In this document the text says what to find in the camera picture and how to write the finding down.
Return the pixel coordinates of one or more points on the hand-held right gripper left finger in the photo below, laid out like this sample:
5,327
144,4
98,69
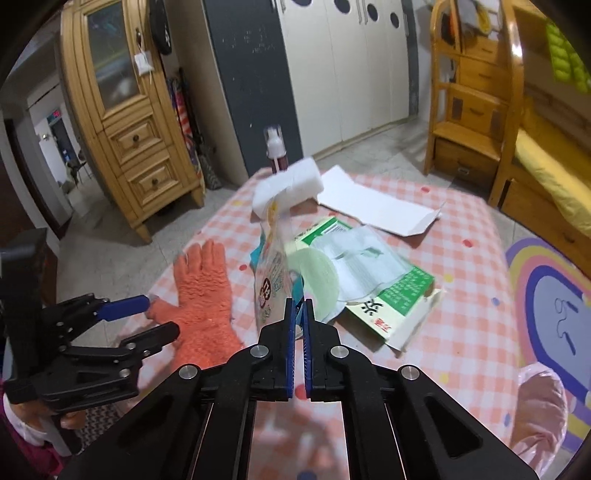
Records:
290,360

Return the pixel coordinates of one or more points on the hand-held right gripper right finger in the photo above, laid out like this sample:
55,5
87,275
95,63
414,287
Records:
308,360

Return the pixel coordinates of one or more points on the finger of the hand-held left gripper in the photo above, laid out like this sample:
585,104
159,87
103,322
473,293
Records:
152,337
124,308

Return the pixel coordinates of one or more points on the orange knitted glove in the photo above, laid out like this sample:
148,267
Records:
203,300

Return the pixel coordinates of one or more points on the clear plastic snack bag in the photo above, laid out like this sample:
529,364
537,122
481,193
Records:
272,277

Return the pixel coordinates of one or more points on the person's left forearm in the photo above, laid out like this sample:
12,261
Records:
23,443

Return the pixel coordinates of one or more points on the person's left hand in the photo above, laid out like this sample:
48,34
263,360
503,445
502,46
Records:
74,419

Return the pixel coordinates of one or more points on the pale green round pad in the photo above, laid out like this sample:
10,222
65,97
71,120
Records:
314,277

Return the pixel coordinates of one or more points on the houndstooth cloth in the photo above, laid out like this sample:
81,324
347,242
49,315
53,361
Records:
99,420

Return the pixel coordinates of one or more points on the flattened green and white box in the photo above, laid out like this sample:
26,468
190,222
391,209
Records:
401,290

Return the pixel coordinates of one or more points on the checked pink tablecloth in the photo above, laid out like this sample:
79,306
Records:
461,323

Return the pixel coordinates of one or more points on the white flattened cardboard box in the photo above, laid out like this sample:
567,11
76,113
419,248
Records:
369,203

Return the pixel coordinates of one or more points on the wooden glass door cabinet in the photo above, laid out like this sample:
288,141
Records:
138,138

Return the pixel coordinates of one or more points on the white foam block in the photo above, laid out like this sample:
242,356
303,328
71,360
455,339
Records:
291,184

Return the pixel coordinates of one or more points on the striped folded umbrella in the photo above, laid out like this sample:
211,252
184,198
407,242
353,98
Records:
184,124

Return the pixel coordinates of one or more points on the dark red spray bottle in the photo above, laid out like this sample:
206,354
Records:
278,159

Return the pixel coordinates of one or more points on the white hanging tag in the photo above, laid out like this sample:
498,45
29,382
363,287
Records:
143,63

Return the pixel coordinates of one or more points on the rainbow pattern rug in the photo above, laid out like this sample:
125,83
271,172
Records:
545,277

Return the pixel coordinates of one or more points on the grey and white wardrobe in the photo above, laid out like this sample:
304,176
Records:
346,83

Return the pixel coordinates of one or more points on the black hanging bag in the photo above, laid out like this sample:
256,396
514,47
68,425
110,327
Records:
161,27

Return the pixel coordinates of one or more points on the wooden stair drawers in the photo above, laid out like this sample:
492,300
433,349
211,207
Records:
471,110

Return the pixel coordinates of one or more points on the yellow bed sheet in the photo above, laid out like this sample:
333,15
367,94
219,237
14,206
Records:
554,170

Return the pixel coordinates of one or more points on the wooden bunk bed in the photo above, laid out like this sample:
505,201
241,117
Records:
508,92

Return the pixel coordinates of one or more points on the pile of clothes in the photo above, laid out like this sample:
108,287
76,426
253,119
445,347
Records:
466,14

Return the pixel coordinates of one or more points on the green puffer jacket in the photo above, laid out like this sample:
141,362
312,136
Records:
565,55

